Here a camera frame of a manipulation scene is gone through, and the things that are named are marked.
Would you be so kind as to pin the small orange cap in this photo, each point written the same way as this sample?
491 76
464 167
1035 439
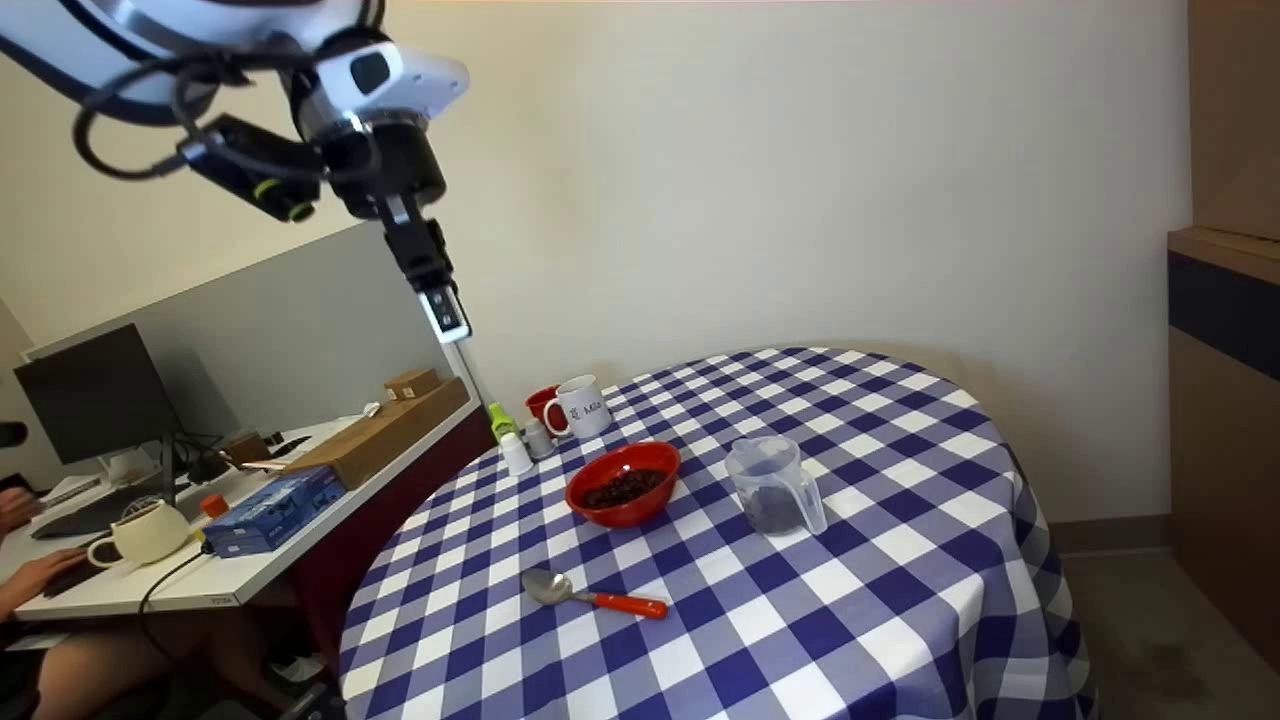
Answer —
213 504

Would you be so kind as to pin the wooden cabinet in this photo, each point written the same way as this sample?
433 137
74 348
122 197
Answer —
1225 441

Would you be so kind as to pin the dark coffee beans pile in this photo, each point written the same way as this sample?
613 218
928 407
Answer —
627 490

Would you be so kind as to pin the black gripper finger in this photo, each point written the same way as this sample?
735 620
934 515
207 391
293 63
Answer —
433 287

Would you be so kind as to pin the blue box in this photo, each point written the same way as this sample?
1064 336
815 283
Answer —
272 515

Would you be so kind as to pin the white desk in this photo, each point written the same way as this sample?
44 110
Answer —
241 577

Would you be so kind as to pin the orange bowl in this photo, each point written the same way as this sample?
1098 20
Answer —
593 515

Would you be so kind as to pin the black keyboard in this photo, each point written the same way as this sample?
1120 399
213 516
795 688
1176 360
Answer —
103 515

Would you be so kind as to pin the blue white checkered tablecloth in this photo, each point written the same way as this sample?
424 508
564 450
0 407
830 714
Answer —
827 612

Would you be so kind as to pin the person right hand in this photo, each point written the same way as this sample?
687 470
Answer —
51 570

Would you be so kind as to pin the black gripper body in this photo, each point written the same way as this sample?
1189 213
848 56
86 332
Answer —
394 167

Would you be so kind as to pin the transparent plastic cup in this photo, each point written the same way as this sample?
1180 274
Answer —
782 501

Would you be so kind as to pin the black computer monitor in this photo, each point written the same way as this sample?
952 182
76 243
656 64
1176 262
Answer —
95 395

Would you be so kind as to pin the person left hand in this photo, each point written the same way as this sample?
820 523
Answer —
14 508

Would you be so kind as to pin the white device under monitor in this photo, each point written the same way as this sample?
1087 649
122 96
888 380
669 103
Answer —
64 490

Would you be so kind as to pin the person leg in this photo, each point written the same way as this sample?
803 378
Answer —
95 673

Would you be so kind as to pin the grey desk divider panel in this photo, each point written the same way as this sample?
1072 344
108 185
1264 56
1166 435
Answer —
307 332

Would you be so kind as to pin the long cardboard box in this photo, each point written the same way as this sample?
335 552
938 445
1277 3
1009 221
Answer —
385 435

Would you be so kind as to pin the white mug with red print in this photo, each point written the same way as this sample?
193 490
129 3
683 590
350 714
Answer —
584 407

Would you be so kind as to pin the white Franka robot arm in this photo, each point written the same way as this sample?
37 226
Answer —
172 35

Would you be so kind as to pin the person right forearm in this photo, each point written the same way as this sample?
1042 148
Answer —
14 598

